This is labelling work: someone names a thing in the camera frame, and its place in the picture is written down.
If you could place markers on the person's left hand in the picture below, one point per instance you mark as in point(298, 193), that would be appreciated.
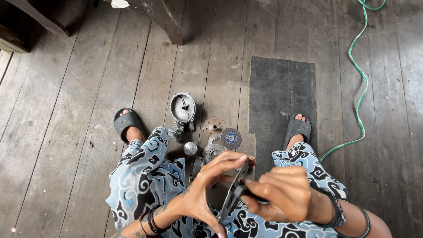
point(195, 198)

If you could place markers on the person's right hand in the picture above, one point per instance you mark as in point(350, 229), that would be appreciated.
point(287, 195)

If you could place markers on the small black tool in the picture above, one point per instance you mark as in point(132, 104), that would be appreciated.
point(251, 195)

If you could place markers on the thin dark metal plate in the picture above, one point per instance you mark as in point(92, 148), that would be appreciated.
point(243, 169)

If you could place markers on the grey round clutch part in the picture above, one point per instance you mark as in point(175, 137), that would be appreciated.
point(212, 152)

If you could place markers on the shiny chrome dome cap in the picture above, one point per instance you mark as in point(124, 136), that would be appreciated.
point(190, 148)

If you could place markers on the blue black patterned shorts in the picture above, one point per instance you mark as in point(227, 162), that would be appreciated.
point(145, 178)

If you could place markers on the person's right foot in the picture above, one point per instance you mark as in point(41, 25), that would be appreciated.
point(292, 141)

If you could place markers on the person's foot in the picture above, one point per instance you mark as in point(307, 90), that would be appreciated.
point(292, 141)
point(134, 134)

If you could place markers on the black right slide sandal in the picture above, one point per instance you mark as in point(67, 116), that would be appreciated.
point(297, 128)

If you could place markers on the black slide sandal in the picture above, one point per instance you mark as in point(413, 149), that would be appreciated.
point(127, 121)
point(297, 128)

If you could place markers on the grey metal carburetor body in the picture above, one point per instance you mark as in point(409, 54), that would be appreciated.
point(175, 131)

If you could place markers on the grinding disc with blue label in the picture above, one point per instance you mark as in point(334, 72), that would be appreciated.
point(231, 138)

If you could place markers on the rusty round perforated disc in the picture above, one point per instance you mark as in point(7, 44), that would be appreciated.
point(214, 125)

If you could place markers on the person's left foot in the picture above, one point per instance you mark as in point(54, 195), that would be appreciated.
point(134, 134)

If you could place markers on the round grey metal engine cover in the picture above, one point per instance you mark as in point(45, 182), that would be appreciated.
point(182, 107)

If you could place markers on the black rubber mat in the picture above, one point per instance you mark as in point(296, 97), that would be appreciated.
point(277, 96)

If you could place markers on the black left slide sandal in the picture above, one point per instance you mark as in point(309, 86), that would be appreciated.
point(127, 121)

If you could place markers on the dark wooden furniture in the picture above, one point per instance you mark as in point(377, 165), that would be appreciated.
point(155, 16)

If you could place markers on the white paper scrap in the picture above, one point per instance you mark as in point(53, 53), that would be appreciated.
point(119, 3)

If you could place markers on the dark curved metal bracket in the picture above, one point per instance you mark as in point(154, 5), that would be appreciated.
point(197, 165)

